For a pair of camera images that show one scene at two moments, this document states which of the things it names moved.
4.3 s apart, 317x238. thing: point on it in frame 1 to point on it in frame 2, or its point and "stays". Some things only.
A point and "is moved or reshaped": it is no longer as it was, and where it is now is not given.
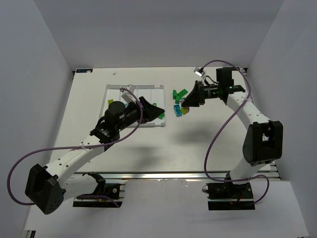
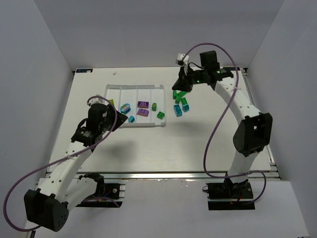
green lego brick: [182, 93] stays
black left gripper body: [143, 107] to [115, 118]
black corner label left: [83, 71] stays
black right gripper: [199, 93] to [186, 79]
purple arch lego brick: [184, 110] is moved or reshaped
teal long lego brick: [177, 110] stays
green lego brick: [178, 98] stays
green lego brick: [161, 116] stays
